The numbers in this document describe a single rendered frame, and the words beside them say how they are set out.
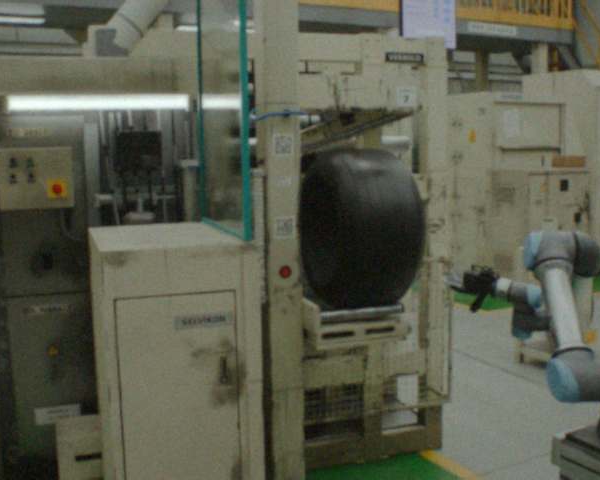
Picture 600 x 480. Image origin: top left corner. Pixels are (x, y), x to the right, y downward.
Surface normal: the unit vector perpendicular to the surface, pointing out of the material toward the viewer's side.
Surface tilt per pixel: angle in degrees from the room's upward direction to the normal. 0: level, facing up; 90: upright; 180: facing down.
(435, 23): 90
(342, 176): 56
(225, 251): 90
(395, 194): 62
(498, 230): 90
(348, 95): 90
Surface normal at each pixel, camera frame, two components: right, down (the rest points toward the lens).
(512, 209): -0.88, 0.07
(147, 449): 0.33, 0.11
